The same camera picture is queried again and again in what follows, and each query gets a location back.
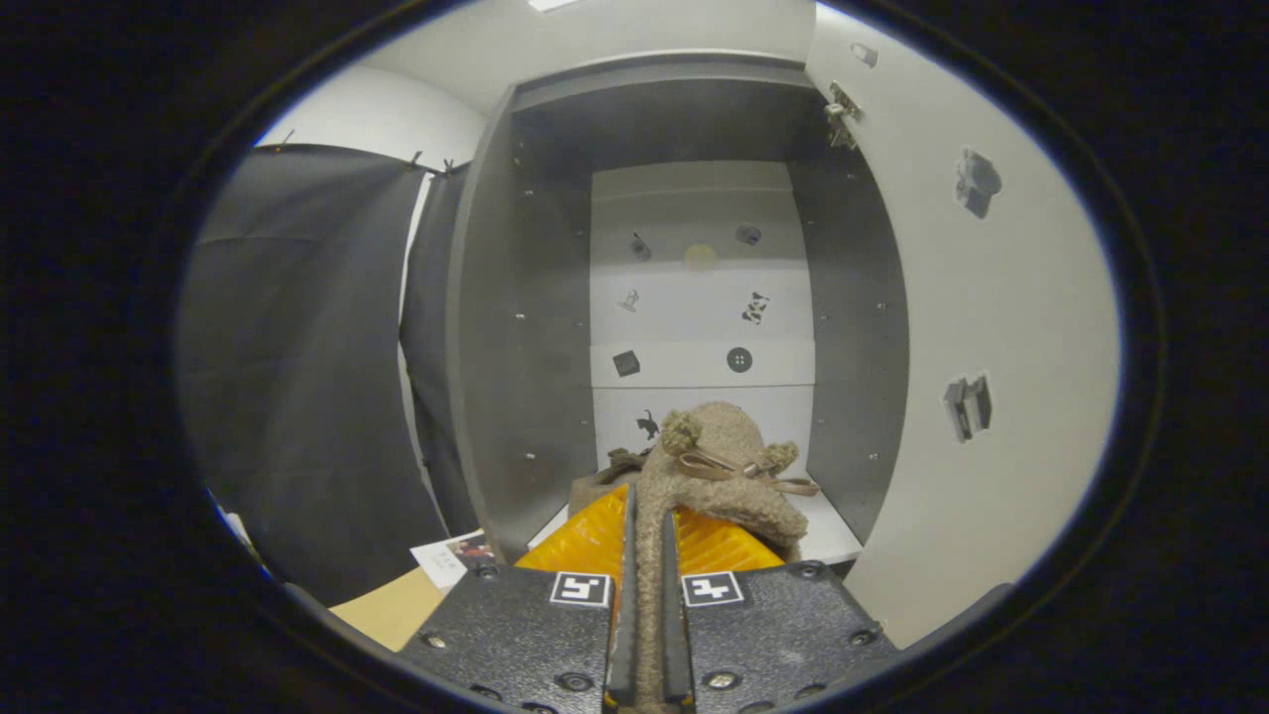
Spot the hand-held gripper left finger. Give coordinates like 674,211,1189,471
397,483,640,714

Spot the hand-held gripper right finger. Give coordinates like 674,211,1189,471
659,506,903,714

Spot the brown fuzzy slipper shoe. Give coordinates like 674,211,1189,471
634,401,822,710

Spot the grey shoe cabinet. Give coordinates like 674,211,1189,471
446,52,911,596

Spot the grey shoe cabinet door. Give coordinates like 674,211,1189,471
805,0,1123,651

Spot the black backdrop cloth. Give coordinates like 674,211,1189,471
176,144,477,606

